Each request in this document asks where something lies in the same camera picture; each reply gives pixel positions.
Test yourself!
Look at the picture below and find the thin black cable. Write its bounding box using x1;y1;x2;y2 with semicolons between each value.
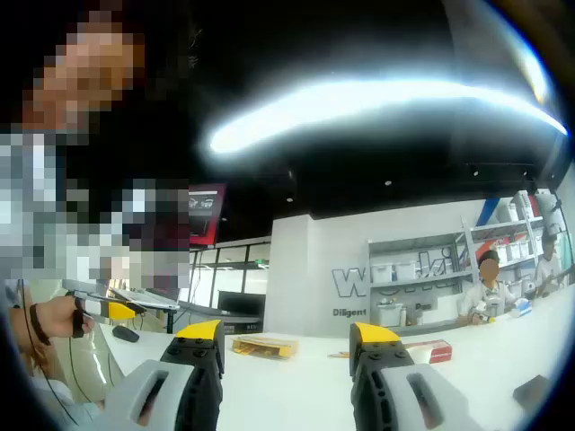
16;277;80;427

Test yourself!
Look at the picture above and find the black wristband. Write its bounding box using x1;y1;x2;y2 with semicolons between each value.
29;303;51;346

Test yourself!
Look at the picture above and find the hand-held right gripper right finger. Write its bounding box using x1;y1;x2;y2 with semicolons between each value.
349;321;464;431

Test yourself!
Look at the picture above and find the long ceiling light strip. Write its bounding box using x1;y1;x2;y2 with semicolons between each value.
199;80;568;156

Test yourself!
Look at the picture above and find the black cabinet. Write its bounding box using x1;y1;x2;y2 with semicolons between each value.
197;309;266;334

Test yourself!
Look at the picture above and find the yellow cardboard box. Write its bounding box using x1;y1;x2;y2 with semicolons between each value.
232;334;300;361

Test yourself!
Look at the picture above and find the red wall screen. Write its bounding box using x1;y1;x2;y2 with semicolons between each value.
188;182;228;247

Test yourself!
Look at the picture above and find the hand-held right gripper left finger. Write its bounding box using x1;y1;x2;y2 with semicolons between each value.
103;319;226;431

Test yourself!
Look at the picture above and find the black computer mouse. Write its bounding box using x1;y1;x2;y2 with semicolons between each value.
111;325;141;344

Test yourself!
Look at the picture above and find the person's left hand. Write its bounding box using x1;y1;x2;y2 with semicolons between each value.
33;294;98;347

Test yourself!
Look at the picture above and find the grey metal shelf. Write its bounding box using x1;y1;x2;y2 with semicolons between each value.
367;232;477;333
462;190;547;288

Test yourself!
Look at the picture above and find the black monitor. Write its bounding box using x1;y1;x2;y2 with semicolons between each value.
218;290;266;318

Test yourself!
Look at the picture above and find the red cardboard box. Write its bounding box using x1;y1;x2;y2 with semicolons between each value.
402;339;453;365

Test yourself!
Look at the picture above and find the silver laptop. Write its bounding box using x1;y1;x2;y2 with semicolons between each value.
87;286;181;312

